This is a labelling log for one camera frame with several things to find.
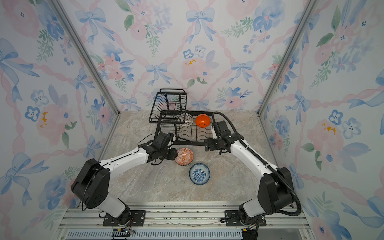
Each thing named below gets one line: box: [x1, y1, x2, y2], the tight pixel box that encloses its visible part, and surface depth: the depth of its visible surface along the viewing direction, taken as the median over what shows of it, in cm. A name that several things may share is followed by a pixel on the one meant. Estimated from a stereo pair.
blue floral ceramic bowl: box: [189, 163, 211, 185], surface depth 86 cm
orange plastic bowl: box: [195, 113, 211, 128], surface depth 111 cm
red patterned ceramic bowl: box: [175, 148, 194, 166], surface depth 94 cm
